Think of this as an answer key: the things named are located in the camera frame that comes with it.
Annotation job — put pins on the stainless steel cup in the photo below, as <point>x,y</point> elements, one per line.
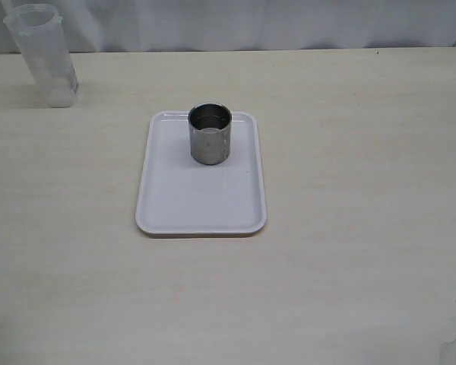
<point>209,126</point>

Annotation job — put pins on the clear plastic measuring cup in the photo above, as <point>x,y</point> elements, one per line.
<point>38,34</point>

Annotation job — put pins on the white rectangular tray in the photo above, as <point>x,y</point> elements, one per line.
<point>181,197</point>

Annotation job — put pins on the white backdrop curtain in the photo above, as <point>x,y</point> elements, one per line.
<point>145,26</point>

